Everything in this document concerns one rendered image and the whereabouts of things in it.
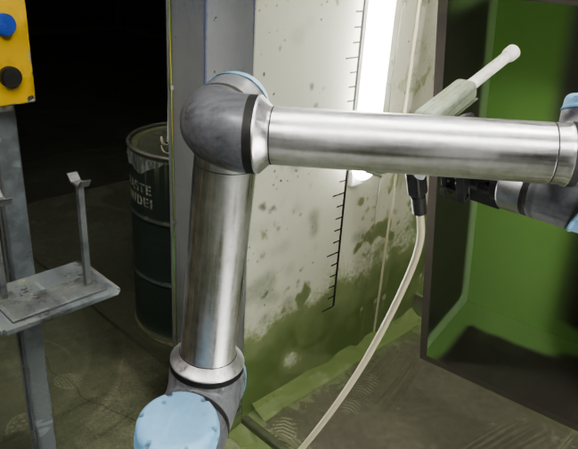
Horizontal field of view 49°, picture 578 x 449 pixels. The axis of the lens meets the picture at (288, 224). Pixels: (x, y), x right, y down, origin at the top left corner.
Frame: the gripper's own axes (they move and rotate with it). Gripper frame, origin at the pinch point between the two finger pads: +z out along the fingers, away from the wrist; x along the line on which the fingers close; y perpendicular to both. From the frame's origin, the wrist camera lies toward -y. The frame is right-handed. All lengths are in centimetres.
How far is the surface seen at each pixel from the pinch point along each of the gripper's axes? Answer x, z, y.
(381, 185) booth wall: 71, 73, 86
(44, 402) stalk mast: -73, 94, 80
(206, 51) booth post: 10, 73, -2
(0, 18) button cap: -32, 86, -28
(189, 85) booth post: 5, 80, 7
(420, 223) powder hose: -1.5, -1.9, 18.3
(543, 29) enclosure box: 73, 10, 12
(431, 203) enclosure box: 31, 19, 45
